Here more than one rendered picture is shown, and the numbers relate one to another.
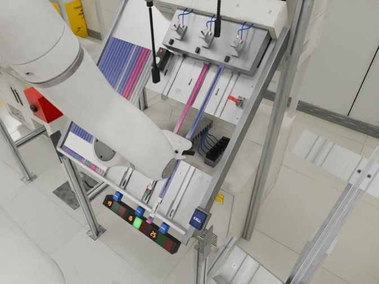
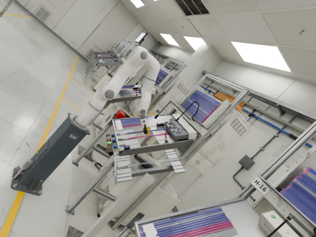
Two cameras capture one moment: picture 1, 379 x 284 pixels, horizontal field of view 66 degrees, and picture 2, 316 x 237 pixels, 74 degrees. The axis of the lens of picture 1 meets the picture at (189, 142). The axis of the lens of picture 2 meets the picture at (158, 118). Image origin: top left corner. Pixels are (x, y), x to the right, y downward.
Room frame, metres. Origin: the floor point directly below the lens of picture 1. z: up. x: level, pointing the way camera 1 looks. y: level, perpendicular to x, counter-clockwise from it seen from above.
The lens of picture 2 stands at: (-1.10, -0.81, 1.35)
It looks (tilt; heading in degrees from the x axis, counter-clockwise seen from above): 6 degrees down; 26
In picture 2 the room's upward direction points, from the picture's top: 43 degrees clockwise
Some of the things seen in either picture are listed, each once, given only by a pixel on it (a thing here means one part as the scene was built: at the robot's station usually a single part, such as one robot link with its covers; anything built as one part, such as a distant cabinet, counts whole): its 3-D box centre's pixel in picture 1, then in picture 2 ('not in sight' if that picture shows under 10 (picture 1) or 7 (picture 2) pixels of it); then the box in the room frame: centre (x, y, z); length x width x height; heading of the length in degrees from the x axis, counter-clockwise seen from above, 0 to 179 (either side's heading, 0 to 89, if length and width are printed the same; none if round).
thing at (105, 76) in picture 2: not in sight; (120, 70); (3.97, 3.70, 0.95); 1.36 x 0.82 x 1.90; 144
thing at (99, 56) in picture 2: not in sight; (115, 63); (4.82, 4.87, 0.95); 1.37 x 0.82 x 1.90; 144
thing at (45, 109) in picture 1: (61, 147); (103, 133); (1.25, 0.75, 0.39); 0.24 x 0.24 x 0.78; 54
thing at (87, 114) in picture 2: not in sight; (86, 114); (0.21, 0.31, 0.79); 0.19 x 0.19 x 0.18
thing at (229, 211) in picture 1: (206, 163); (133, 186); (1.20, -0.10, 0.31); 0.70 x 0.65 x 0.62; 54
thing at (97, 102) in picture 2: not in sight; (103, 94); (0.23, 0.33, 1.00); 0.19 x 0.12 x 0.24; 54
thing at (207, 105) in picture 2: not in sight; (202, 107); (1.06, -0.08, 1.52); 0.51 x 0.13 x 0.27; 54
